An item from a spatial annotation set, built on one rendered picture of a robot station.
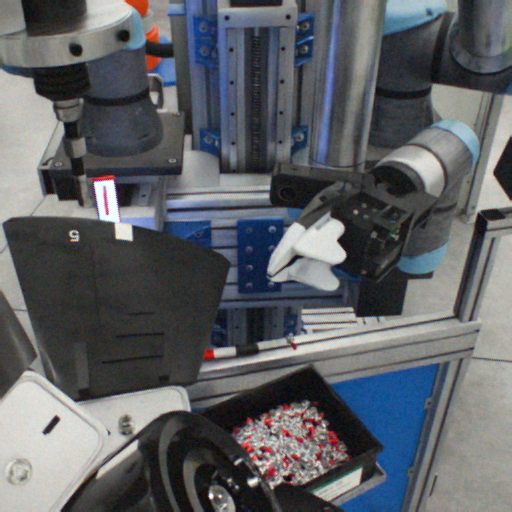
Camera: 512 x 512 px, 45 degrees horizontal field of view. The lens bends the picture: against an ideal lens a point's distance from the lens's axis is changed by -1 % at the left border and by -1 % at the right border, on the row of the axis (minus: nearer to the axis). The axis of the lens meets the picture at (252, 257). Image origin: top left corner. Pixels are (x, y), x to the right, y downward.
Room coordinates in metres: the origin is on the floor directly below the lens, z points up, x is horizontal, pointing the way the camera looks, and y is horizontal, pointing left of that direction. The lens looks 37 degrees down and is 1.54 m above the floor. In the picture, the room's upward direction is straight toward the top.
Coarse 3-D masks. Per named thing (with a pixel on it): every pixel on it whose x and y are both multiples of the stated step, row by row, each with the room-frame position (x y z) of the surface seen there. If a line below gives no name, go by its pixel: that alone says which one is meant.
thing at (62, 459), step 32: (32, 384) 0.23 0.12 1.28; (0, 416) 0.21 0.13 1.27; (32, 416) 0.22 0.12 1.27; (64, 416) 0.22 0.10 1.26; (0, 448) 0.20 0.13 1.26; (32, 448) 0.20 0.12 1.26; (64, 448) 0.21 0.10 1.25; (96, 448) 0.21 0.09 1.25; (0, 480) 0.19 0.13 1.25; (32, 480) 0.19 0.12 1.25; (64, 480) 0.20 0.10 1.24
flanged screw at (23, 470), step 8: (8, 464) 0.19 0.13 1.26; (16, 464) 0.19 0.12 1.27; (24, 464) 0.19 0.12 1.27; (8, 472) 0.19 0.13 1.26; (16, 472) 0.19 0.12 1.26; (24, 472) 0.19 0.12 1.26; (32, 472) 0.19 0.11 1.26; (8, 480) 0.19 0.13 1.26; (16, 480) 0.18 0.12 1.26; (24, 480) 0.18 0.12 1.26
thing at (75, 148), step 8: (64, 128) 0.27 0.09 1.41; (72, 128) 0.27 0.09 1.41; (64, 136) 0.28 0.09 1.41; (72, 136) 0.27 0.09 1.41; (80, 136) 0.28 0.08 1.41; (64, 144) 0.27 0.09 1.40; (72, 144) 0.27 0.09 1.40; (80, 144) 0.27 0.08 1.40; (64, 152) 0.27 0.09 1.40; (72, 152) 0.27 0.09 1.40; (80, 152) 0.27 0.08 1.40; (72, 160) 0.27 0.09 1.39; (80, 160) 0.27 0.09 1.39; (72, 168) 0.27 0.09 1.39; (80, 168) 0.27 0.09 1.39; (80, 176) 0.27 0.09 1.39; (80, 184) 0.27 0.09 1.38; (80, 192) 0.27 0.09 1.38; (88, 192) 0.28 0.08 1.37; (80, 200) 0.27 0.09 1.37; (88, 200) 0.27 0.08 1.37
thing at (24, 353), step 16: (0, 288) 0.27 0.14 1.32; (0, 304) 0.26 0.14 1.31; (0, 320) 0.25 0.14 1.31; (16, 320) 0.25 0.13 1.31; (0, 336) 0.24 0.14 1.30; (16, 336) 0.24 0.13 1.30; (0, 352) 0.23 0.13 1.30; (16, 352) 0.24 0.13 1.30; (32, 352) 0.24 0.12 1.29; (0, 368) 0.23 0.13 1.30; (16, 368) 0.23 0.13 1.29; (0, 384) 0.22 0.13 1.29
